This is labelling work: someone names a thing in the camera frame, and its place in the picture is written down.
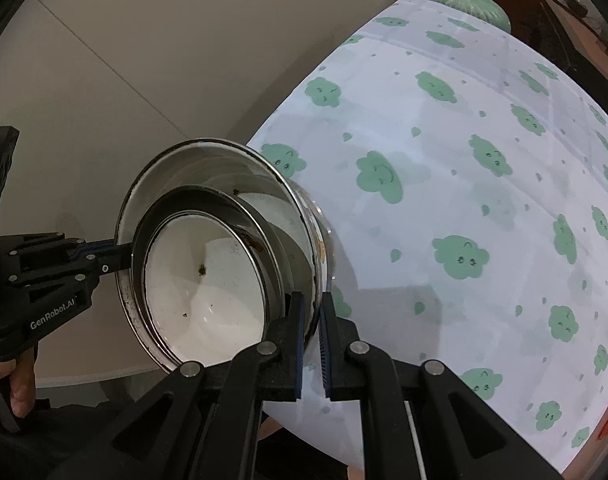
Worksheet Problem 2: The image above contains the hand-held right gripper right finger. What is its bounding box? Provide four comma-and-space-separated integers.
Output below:
319, 292, 564, 480

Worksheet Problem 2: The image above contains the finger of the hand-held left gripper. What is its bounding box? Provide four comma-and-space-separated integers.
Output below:
75, 239, 133, 257
78, 253, 136, 279

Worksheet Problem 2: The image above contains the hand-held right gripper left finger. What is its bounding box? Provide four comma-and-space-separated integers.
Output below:
49, 291, 305, 480

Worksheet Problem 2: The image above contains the small white bowl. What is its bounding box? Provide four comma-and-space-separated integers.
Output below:
145, 212, 267, 361

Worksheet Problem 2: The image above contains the small steel bowl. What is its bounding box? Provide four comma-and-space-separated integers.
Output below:
131, 185, 285, 368

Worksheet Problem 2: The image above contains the white enamel bowl with print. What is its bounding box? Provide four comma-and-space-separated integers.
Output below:
115, 138, 337, 373

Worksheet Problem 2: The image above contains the person's left hand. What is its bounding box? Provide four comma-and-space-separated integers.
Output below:
0, 347, 38, 418

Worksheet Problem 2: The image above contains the light wooden table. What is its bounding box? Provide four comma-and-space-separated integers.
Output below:
258, 410, 287, 443

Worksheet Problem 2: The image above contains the person's dark clothing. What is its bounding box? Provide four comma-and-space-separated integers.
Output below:
0, 375, 150, 480

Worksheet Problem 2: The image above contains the cloud print tablecloth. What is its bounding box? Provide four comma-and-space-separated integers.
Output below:
246, 0, 608, 473

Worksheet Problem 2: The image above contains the dark wooden table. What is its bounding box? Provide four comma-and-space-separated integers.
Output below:
514, 0, 608, 126

